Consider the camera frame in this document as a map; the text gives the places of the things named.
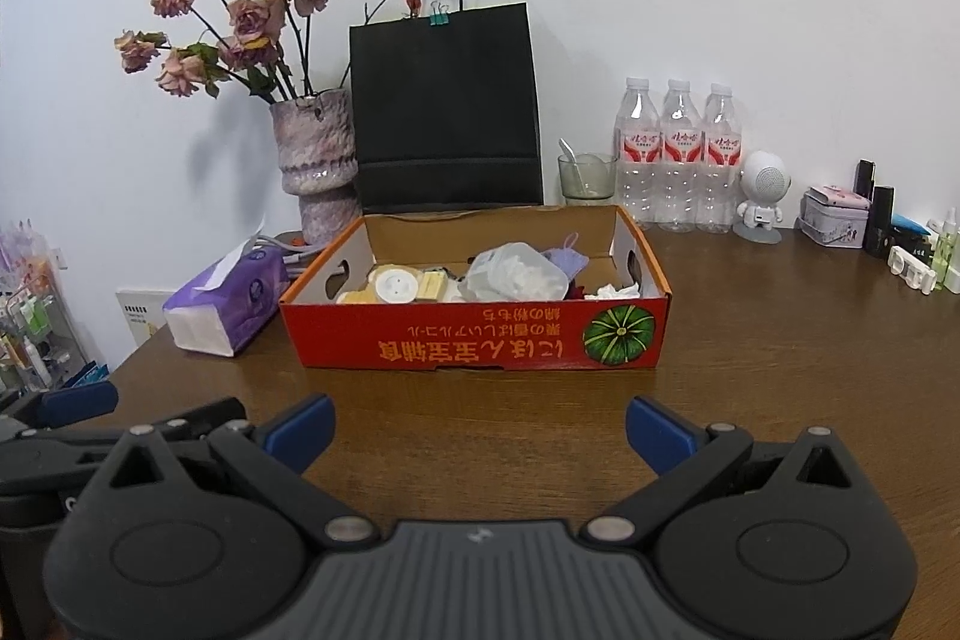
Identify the white plastic holder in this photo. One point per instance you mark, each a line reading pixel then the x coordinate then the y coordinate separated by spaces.
pixel 911 269

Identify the black cosmetic bottle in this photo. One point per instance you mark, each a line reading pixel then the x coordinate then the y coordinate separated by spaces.
pixel 879 224

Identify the blue flat packet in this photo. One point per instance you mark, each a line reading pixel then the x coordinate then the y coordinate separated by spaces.
pixel 911 224

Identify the yellow white plush toy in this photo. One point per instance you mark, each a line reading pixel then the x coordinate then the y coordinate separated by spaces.
pixel 431 287

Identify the clear glass cup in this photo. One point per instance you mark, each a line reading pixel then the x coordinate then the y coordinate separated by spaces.
pixel 589 183

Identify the purple fabric pouch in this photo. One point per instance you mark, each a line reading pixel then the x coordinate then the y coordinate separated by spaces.
pixel 570 261

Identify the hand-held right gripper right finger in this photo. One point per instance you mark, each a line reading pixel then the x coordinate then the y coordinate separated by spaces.
pixel 660 434

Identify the white robot figure speaker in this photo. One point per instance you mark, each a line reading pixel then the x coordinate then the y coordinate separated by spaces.
pixel 763 183

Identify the clear plastic spoon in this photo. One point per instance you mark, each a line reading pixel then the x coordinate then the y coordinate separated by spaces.
pixel 570 154

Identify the black paper bag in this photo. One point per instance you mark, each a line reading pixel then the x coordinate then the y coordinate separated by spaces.
pixel 446 108

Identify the display rack with small goods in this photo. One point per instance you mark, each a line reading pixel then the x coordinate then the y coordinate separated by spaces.
pixel 37 325

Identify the purple tissue pack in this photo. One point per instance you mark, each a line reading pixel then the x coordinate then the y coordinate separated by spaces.
pixel 232 295

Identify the orange cardboard box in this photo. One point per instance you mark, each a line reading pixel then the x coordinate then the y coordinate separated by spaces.
pixel 450 340

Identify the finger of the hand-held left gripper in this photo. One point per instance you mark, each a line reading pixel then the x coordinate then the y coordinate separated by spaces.
pixel 199 415
pixel 75 401

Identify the white tissue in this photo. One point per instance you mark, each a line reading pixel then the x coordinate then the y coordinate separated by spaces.
pixel 615 293

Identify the teal binder clip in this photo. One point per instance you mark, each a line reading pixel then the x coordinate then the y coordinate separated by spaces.
pixel 439 15

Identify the printed tin box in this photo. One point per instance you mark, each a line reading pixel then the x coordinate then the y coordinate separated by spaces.
pixel 832 220

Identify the purple ceramic vase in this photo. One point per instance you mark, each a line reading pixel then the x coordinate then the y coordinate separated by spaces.
pixel 315 145

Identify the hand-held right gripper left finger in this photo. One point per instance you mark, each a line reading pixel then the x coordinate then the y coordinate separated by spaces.
pixel 300 431

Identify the green spray bottle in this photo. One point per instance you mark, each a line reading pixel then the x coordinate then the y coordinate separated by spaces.
pixel 943 250

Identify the clear cotton ball container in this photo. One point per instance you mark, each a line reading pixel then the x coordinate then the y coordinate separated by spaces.
pixel 517 276

